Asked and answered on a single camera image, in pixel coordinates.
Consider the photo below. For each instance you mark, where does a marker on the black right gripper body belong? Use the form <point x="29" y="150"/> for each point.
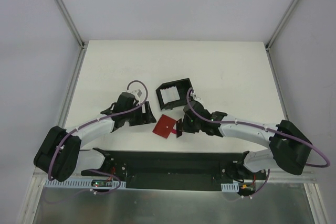
<point x="184" y="125"/>

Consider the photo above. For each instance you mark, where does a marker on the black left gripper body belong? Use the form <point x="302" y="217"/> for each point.
<point x="140" y="115"/>

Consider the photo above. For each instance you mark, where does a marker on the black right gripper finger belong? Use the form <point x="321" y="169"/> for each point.
<point x="188" y="115"/>
<point x="190" y="128"/>

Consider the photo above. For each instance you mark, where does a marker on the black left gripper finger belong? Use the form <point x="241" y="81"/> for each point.
<point x="135" y="122"/>
<point x="147" y="115"/>

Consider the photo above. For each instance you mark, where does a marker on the red leather card holder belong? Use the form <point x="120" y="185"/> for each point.
<point x="165" y="126"/>

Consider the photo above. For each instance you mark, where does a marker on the black card box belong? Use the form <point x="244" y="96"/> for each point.
<point x="173" y="94"/>

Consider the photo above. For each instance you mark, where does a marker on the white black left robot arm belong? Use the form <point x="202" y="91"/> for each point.
<point x="59" y="152"/>

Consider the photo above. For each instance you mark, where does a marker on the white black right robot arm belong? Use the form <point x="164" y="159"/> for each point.
<point x="285" y="146"/>

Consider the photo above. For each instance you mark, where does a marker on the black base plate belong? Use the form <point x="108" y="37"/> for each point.
<point x="173" y="171"/>

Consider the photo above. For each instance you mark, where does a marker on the right white cable duct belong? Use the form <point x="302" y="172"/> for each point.
<point x="230" y="187"/>

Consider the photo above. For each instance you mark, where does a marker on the white cable duct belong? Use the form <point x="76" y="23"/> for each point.
<point x="87" y="183"/>
<point x="230" y="187"/>

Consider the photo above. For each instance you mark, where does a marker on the left white cable duct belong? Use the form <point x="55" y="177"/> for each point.
<point x="87" y="183"/>

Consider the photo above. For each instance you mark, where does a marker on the aluminium front rail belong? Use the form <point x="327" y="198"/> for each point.
<point x="280" y="176"/>

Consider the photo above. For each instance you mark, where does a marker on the left aluminium frame post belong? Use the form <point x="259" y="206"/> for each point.
<point x="70" y="23"/>

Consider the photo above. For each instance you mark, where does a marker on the aluminium frame post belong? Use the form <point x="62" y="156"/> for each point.
<point x="70" y="23"/>
<point x="282" y="23"/>

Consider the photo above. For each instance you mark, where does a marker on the right aluminium frame post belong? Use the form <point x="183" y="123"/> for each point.
<point x="282" y="23"/>

